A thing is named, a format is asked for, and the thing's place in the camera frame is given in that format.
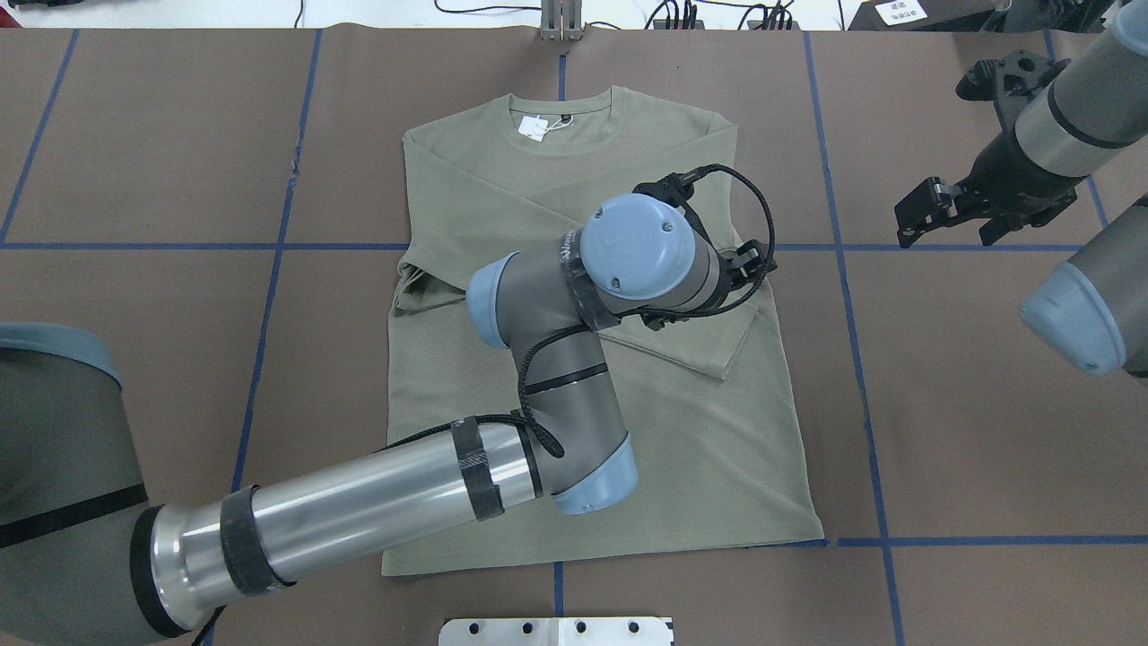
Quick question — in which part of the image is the olive green long-sleeve shirt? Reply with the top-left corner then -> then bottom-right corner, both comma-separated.
381,86 -> 823,576

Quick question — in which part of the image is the brown paper table cover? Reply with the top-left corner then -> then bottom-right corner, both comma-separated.
0,25 -> 1148,646

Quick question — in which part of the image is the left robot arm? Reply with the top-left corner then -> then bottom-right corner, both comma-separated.
3,164 -> 778,645

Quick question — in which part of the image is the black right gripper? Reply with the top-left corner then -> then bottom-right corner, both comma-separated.
894,50 -> 1077,249

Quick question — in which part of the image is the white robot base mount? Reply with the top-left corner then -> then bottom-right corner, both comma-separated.
437,615 -> 676,645

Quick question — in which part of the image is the white shirt price tag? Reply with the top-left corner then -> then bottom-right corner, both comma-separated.
517,115 -> 551,142

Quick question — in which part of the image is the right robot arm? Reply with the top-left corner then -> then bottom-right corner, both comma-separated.
894,1 -> 1147,380

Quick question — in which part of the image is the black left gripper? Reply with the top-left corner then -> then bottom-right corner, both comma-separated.
633,176 -> 778,330

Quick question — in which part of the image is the aluminium frame post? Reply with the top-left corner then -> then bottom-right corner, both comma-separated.
540,0 -> 585,42

